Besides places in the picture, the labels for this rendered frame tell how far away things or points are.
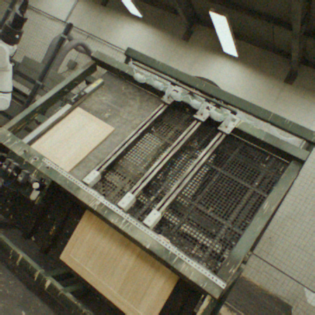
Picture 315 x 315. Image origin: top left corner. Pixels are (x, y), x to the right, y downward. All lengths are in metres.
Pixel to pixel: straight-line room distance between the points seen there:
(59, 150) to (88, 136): 0.26
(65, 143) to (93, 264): 1.00
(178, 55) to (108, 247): 6.25
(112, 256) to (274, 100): 5.63
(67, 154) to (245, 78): 5.55
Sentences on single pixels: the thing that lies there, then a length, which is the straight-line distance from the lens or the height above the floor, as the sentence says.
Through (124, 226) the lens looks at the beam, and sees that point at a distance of 2.47.
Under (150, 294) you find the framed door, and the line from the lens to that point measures 2.69.
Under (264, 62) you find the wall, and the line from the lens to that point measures 7.97.
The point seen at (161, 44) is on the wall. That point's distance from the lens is 8.69.
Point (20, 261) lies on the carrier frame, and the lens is 2.98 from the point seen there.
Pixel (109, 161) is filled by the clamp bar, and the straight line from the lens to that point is 2.75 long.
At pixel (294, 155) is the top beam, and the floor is 1.86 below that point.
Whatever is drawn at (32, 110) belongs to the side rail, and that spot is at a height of 1.15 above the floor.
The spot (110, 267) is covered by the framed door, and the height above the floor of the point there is 0.45.
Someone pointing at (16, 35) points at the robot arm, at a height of 1.56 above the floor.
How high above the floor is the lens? 1.46
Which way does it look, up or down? 3 degrees down
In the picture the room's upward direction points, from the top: 30 degrees clockwise
